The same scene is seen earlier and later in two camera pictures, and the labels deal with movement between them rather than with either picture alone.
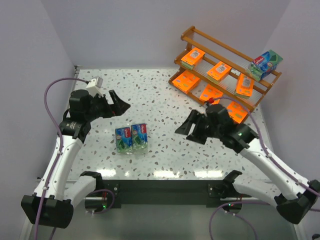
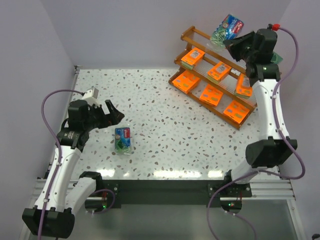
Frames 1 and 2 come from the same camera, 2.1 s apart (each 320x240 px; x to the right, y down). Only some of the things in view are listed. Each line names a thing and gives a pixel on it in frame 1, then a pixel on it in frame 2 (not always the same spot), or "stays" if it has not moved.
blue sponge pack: (123, 140) stays
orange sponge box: (238, 111) stays
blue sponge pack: (140, 138) -> (229, 29)
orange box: (185, 81) stays
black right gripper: (198, 127) -> (241, 46)
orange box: (211, 91) stays
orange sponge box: (192, 58) stays
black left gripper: (108, 105) -> (103, 115)
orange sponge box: (216, 74) stays
